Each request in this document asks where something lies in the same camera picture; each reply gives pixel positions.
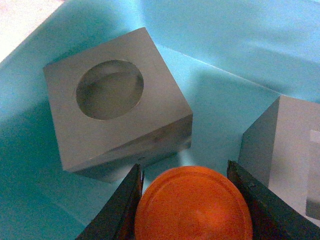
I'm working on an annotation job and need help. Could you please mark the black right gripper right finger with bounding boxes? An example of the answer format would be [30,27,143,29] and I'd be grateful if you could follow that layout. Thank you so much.
[227,160,320,240]

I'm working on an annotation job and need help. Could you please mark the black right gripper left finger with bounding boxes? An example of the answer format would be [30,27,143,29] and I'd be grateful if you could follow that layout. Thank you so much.
[77,163,145,240]

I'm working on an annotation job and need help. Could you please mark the gray cube with square hole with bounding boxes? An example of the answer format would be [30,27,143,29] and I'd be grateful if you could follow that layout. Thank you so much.
[238,95,320,225]

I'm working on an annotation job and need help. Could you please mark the orange cylinder with white numbers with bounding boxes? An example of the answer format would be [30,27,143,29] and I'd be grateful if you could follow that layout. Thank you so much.
[134,166,253,240]

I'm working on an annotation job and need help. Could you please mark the gray cube with round hole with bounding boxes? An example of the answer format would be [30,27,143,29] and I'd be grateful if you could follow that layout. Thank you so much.
[43,27,193,182]

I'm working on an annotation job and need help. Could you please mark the light blue plastic box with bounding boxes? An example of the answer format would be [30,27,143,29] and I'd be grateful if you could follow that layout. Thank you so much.
[0,0,320,240]

